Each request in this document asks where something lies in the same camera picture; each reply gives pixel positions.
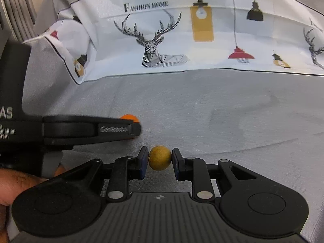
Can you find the orange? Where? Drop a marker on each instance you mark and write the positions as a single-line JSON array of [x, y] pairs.
[[129, 117]]

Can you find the grey ribbed panel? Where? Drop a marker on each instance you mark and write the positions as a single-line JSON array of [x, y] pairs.
[[17, 5]]

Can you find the yellow-brown round fruit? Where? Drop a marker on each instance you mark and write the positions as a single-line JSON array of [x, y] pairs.
[[160, 157]]

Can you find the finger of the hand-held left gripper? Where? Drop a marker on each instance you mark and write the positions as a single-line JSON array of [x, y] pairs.
[[116, 130]]

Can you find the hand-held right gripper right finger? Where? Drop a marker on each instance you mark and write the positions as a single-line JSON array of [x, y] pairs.
[[176, 165]]

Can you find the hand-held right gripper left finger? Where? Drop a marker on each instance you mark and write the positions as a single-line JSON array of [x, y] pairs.
[[143, 164]]

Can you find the person's left hand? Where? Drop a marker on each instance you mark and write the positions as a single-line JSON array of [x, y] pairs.
[[17, 184]]

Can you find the grey bed sheet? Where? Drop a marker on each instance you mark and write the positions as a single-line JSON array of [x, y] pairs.
[[202, 119]]

